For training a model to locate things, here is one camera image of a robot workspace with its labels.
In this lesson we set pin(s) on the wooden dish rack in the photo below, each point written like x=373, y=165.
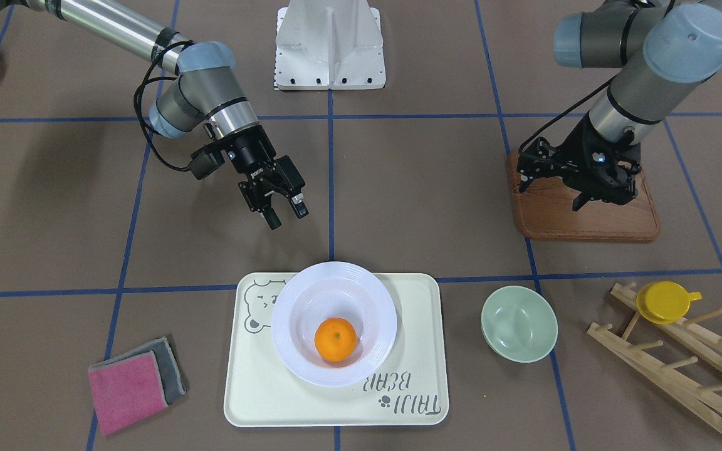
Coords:
x=695, y=381

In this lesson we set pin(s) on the cream bear tray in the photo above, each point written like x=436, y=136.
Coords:
x=409, y=389

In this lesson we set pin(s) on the yellow cup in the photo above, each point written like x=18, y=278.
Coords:
x=665, y=302

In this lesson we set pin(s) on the green bowl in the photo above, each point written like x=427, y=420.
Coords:
x=518, y=324

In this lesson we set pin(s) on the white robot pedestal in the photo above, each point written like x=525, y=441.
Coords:
x=329, y=45

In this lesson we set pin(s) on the wooden cutting board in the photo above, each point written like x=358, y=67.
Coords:
x=545, y=212

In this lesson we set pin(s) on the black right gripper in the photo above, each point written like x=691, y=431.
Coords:
x=252, y=153

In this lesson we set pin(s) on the white round plate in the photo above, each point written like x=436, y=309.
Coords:
x=329, y=290

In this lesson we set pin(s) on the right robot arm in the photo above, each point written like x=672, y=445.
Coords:
x=189, y=84

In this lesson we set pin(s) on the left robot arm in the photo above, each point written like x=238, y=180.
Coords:
x=663, y=50

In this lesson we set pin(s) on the pink and grey cloth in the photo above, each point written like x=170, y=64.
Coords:
x=135, y=385

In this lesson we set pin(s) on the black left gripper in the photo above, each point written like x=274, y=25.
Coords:
x=586, y=148

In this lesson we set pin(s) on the orange fruit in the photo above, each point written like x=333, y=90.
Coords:
x=335, y=339

